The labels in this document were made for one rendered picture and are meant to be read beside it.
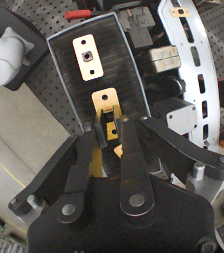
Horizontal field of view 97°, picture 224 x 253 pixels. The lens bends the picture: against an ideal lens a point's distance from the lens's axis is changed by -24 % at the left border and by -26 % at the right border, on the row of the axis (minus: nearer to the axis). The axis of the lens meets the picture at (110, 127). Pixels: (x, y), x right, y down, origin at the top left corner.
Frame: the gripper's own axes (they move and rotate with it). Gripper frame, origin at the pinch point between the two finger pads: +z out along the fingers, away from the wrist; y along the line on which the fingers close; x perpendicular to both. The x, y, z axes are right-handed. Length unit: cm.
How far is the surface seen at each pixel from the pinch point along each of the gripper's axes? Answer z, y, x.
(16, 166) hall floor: 124, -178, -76
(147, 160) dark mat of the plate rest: 8.0, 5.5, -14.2
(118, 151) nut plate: 7.7, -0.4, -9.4
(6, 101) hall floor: 124, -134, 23
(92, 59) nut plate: 7.2, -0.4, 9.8
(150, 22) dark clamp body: 16.3, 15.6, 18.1
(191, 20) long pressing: 24.1, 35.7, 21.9
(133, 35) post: 14.2, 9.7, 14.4
